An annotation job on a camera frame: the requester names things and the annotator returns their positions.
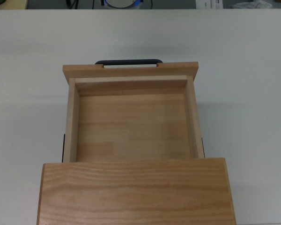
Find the white printed paper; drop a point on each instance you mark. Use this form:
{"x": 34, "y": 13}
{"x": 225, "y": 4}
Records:
{"x": 209, "y": 4}

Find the light wooden drawer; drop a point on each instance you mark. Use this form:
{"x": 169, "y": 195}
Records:
{"x": 131, "y": 122}

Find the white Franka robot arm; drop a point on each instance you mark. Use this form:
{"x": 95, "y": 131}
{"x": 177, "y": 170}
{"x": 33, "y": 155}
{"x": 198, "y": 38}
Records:
{"x": 120, "y": 3}

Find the light wooden cabinet box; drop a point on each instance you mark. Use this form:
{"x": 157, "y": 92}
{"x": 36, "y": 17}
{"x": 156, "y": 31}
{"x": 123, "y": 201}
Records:
{"x": 135, "y": 192}

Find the light wooden board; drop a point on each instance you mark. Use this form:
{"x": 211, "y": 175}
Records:
{"x": 11, "y": 5}

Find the clear plastic bag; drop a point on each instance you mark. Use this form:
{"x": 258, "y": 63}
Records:
{"x": 251, "y": 4}

